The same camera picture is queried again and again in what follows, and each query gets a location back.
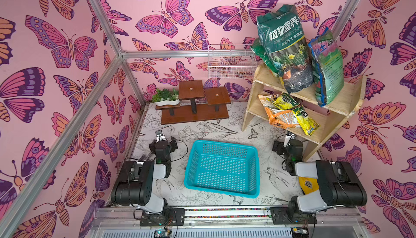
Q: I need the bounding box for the blue green soil bag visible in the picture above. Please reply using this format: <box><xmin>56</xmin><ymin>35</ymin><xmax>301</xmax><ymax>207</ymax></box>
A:
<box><xmin>308</xmin><ymin>28</ymin><xmax>344</xmax><ymax>107</ymax></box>

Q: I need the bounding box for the small green bag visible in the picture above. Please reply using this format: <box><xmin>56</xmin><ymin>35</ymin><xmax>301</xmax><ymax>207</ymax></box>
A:
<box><xmin>250</xmin><ymin>38</ymin><xmax>281</xmax><ymax>77</ymax></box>

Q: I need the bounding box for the dark green soil bag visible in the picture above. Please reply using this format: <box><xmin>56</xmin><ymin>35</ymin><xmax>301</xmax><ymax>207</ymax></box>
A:
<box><xmin>257</xmin><ymin>5</ymin><xmax>314</xmax><ymax>93</ymax></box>

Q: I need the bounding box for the orange white fertilizer bag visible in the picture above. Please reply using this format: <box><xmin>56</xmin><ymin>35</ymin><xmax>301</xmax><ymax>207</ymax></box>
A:
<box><xmin>264</xmin><ymin>107</ymin><xmax>301</xmax><ymax>129</ymax></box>

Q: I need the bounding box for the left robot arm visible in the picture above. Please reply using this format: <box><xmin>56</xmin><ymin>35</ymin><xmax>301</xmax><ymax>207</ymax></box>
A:
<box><xmin>110</xmin><ymin>137</ymin><xmax>185</xmax><ymax>229</ymax></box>

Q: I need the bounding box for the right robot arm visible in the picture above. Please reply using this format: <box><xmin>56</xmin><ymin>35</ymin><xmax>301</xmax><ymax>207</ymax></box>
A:
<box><xmin>270</xmin><ymin>139</ymin><xmax>368</xmax><ymax>225</ymax></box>

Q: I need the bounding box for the yellow fertilizer bag lower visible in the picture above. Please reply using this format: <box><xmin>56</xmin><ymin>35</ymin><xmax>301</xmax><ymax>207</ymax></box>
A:
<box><xmin>292</xmin><ymin>106</ymin><xmax>320</xmax><ymax>136</ymax></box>

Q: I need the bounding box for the yellow fertilizer bag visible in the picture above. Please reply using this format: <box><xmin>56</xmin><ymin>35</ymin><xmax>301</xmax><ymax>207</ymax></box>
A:
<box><xmin>258</xmin><ymin>93</ymin><xmax>301</xmax><ymax>111</ymax></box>
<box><xmin>292</xmin><ymin>106</ymin><xmax>320</xmax><ymax>136</ymax></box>

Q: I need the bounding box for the wooden two-tier shelf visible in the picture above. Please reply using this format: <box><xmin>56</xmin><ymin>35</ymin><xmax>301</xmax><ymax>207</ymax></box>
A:
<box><xmin>242</xmin><ymin>63</ymin><xmax>367</xmax><ymax>161</ymax></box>

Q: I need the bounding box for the yellow fertilizer bag upper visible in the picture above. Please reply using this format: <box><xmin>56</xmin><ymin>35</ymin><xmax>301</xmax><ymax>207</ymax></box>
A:
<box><xmin>258</xmin><ymin>93</ymin><xmax>301</xmax><ymax>111</ymax></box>

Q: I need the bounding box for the white planter with succulents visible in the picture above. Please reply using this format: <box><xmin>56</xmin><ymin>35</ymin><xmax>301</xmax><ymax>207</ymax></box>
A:
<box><xmin>152</xmin><ymin>88</ymin><xmax>180</xmax><ymax>106</ymax></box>

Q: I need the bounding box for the brown stepped plant stand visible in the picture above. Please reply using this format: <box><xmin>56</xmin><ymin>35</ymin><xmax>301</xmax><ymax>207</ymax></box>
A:
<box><xmin>155</xmin><ymin>80</ymin><xmax>231</xmax><ymax>125</ymax></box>

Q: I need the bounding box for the teal plastic basket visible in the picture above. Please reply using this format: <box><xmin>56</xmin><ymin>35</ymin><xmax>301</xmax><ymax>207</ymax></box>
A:
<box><xmin>184</xmin><ymin>140</ymin><xmax>260</xmax><ymax>199</ymax></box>

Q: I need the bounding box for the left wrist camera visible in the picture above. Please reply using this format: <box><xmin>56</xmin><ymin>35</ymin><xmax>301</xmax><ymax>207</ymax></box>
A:
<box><xmin>155</xmin><ymin>130</ymin><xmax>166</xmax><ymax>143</ymax></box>

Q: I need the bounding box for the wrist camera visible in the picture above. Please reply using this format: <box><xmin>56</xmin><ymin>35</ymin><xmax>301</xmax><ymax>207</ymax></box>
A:
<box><xmin>155</xmin><ymin>130</ymin><xmax>166</xmax><ymax>143</ymax></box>
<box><xmin>283</xmin><ymin>131</ymin><xmax>296</xmax><ymax>147</ymax></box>

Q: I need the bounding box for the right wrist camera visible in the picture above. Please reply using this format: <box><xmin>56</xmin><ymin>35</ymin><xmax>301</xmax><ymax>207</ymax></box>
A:
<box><xmin>283</xmin><ymin>131</ymin><xmax>296</xmax><ymax>147</ymax></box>

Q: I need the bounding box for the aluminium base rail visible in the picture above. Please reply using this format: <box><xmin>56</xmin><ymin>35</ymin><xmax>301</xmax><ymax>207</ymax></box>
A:
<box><xmin>88</xmin><ymin>205</ymin><xmax>370</xmax><ymax>238</ymax></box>

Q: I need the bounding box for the white wire basket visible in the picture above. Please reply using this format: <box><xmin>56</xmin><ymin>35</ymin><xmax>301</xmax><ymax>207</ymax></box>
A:
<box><xmin>206</xmin><ymin>48</ymin><xmax>258</xmax><ymax>80</ymax></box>

